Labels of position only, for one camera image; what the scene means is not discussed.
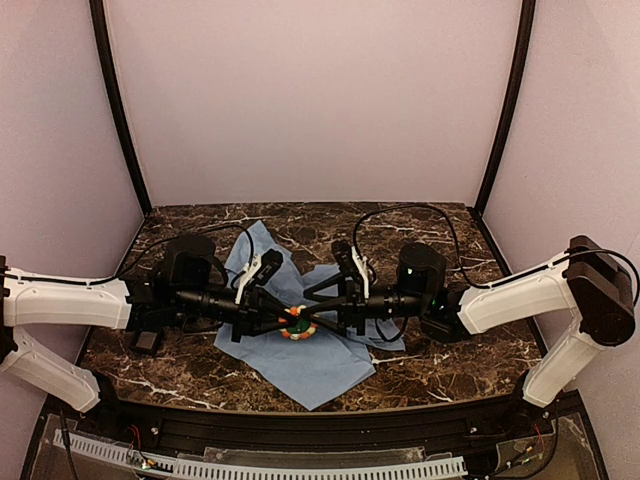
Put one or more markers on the near black square tray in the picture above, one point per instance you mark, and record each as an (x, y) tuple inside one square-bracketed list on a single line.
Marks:
[(146, 342)]

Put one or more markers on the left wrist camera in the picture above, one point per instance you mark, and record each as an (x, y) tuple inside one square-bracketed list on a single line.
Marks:
[(258, 272)]

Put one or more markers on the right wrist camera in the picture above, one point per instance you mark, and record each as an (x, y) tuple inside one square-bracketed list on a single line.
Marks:
[(352, 265)]

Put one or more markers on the right black frame post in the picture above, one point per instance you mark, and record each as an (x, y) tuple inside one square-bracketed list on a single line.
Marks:
[(510, 100)]

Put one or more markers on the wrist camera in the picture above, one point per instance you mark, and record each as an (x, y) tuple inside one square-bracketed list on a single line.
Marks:
[(258, 272), (352, 265)]

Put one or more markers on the white slotted cable duct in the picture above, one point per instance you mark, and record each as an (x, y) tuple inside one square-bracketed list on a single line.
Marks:
[(245, 464)]

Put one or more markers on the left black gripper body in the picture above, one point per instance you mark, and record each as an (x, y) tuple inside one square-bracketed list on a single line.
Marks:
[(242, 310)]

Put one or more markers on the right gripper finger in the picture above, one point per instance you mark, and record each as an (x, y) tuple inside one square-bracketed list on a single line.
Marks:
[(315, 293), (325, 315)]

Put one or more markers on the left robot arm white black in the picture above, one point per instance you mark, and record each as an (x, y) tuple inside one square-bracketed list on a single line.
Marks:
[(178, 285)]

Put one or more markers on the black front table rail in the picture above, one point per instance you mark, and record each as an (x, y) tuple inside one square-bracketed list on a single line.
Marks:
[(468, 426)]

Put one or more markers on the left black frame post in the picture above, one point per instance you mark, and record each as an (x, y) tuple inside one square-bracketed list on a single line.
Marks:
[(112, 88)]

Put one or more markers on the black frame post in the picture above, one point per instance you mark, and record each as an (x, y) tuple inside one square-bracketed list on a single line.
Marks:
[(510, 100), (112, 88)]

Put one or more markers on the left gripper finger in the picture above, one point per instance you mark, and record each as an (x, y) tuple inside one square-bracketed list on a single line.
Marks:
[(263, 325), (267, 306)]

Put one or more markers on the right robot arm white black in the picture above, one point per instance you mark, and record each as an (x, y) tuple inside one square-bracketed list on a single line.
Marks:
[(598, 287)]

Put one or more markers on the plush sunflower brooch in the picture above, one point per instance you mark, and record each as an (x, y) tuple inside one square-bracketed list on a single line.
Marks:
[(303, 329)]

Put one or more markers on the light blue shirt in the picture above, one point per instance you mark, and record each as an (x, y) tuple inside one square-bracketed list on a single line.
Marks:
[(310, 371)]

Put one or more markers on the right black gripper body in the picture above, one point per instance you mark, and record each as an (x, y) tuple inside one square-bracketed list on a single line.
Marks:
[(356, 305)]

